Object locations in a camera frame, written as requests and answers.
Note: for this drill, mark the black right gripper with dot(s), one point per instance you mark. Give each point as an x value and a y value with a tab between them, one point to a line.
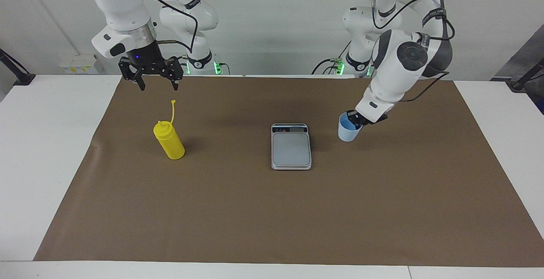
146	60

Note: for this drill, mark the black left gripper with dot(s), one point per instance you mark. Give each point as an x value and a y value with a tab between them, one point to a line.
369	123

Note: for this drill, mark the light blue plastic cup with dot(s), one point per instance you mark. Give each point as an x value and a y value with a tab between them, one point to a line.
347	133

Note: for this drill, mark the yellow squeeze bottle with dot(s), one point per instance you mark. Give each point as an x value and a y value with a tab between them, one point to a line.
170	143

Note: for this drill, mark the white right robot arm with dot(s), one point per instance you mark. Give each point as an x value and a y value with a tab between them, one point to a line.
119	2

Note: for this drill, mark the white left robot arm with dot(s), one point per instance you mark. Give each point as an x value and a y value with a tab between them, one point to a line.
399	66

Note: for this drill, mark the silver digital kitchen scale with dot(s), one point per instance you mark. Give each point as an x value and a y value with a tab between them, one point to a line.
291	149

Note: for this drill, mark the brown paper table mat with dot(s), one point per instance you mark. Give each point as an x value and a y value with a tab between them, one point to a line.
272	215

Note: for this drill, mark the black clamp stand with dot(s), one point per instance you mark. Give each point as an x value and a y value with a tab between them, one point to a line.
525	79
21	77

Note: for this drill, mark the white wall socket box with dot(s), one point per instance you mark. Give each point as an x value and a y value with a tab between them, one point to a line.
78	64

